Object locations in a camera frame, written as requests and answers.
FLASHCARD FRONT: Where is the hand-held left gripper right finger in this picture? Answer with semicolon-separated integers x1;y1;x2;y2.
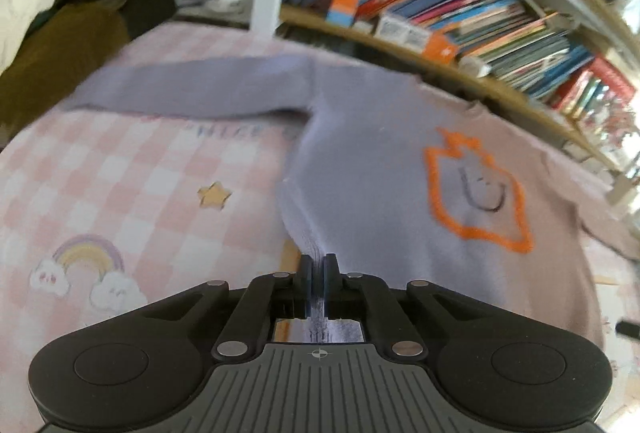
323;254;502;361

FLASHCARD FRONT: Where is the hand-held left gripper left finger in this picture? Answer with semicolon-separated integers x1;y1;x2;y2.
134;254;316;361

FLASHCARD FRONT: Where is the purple and pink sweater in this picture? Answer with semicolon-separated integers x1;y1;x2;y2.
62;50;640;349

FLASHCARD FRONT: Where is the pink checked printed blanket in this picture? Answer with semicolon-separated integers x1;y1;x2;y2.
0;20;640;433

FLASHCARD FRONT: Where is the flat orange and white box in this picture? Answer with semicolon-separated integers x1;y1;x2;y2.
375;13;458;65

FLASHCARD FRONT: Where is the row of colourful books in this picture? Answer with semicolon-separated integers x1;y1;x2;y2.
282;0;640;154

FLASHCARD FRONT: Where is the dark cloth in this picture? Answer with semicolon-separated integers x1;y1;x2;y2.
70;0;179;42

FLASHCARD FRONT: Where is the brown cloth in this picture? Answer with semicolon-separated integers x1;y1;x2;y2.
0;2;132;149

